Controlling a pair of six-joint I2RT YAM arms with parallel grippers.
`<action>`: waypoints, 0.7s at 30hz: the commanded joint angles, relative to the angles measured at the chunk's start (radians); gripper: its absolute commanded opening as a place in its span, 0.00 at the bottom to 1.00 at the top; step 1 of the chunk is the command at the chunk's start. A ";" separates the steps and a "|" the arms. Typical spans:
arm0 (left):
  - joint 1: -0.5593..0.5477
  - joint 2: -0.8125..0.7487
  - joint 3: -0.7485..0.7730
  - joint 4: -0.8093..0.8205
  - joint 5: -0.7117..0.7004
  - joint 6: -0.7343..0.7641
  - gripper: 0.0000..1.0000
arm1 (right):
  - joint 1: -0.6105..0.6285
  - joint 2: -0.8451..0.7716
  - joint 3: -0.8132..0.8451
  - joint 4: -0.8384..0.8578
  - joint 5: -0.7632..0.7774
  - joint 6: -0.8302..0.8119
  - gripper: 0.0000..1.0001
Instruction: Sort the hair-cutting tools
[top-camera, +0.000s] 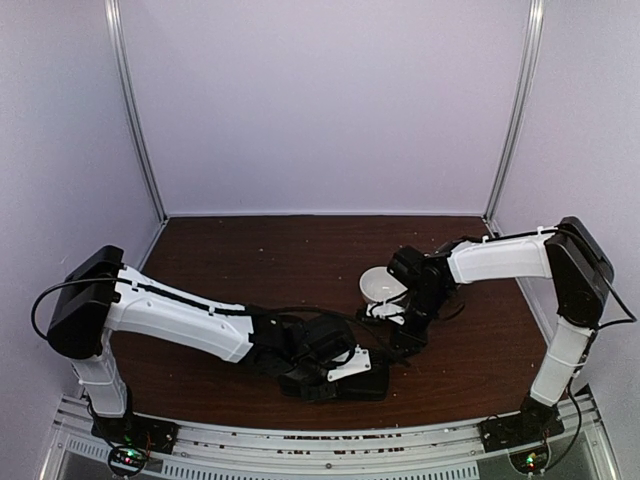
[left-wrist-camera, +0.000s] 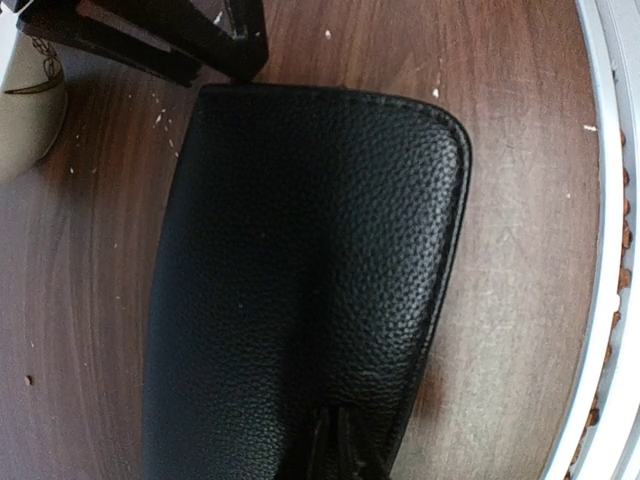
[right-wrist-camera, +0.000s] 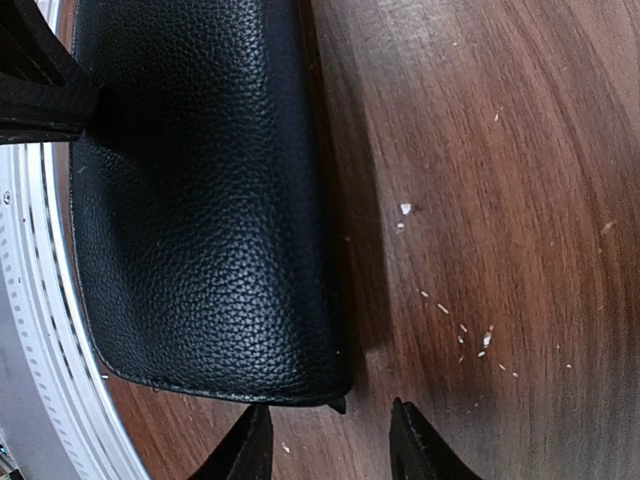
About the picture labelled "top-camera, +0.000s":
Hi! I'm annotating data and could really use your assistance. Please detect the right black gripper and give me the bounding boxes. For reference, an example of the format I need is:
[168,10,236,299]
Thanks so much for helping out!
[387,286,452,364]

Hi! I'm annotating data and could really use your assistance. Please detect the black zippered tool case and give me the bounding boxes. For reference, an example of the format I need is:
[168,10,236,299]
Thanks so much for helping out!
[278,363,390,402]

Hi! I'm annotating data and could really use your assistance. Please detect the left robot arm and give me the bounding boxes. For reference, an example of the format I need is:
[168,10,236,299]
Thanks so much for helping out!
[37,245,371,444]

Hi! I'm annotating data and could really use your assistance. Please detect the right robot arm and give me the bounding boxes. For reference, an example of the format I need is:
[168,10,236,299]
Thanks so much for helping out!
[387,216,614,442]

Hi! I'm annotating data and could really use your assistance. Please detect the round white bowl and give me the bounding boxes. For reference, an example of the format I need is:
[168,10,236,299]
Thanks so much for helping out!
[359,266,406,304]

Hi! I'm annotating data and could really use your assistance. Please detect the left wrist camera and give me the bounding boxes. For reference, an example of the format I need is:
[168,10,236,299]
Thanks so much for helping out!
[326,346,372,382]

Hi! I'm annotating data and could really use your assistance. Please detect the front aluminium rail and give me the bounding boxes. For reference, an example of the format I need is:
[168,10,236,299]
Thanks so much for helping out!
[35,393,622,479]

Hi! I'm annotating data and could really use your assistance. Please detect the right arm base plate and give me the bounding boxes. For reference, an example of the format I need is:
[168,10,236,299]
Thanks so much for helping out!
[477,414,565,453]

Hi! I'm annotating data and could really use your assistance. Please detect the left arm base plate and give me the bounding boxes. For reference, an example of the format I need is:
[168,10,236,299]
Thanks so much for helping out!
[91,415,179,454]

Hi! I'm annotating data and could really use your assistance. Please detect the right aluminium frame post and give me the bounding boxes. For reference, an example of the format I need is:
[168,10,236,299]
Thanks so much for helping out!
[483,0,545,231]

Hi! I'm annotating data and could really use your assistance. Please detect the aluminium frame post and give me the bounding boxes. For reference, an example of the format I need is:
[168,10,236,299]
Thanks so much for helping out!
[483,0,545,231]
[104,0,169,224]

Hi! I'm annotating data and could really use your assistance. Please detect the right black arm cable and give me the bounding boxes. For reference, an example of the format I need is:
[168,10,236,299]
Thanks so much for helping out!
[554,224,639,441]

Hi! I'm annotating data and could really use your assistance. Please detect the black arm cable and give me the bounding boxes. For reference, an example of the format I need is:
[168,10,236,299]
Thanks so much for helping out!
[30,277,416,369]
[554,224,639,441]

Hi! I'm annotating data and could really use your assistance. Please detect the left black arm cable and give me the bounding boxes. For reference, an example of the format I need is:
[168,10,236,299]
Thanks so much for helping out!
[30,277,416,369]

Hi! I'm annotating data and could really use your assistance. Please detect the left aluminium frame post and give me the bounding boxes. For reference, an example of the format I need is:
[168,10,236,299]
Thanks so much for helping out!
[104,0,169,224]

